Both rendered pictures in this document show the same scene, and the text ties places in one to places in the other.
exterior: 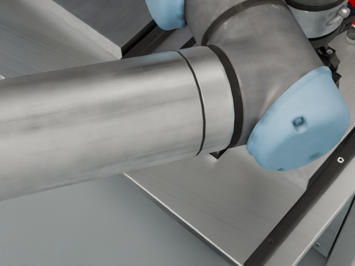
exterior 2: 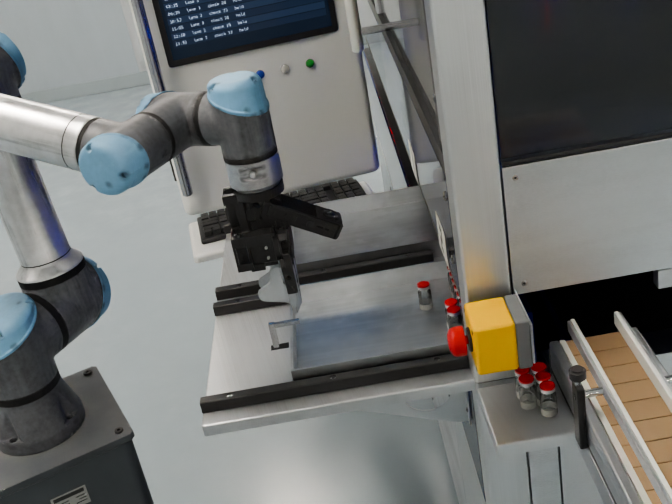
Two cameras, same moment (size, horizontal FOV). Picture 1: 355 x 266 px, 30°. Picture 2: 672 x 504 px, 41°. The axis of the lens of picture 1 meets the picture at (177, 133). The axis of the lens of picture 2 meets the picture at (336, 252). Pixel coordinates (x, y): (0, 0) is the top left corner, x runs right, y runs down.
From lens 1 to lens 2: 110 cm
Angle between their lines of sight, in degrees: 46
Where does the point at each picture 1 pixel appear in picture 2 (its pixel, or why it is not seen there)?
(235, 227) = (229, 386)
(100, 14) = (314, 254)
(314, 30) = (235, 183)
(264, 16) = (138, 117)
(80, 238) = not seen: outside the picture
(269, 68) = (106, 127)
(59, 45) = not seen: hidden behind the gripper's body
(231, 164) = (274, 356)
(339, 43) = (440, 324)
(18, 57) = not seen: hidden behind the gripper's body
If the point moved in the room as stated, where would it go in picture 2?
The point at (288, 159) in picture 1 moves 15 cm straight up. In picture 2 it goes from (92, 176) to (56, 59)
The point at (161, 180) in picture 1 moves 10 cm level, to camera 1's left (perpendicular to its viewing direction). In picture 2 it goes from (226, 346) to (189, 330)
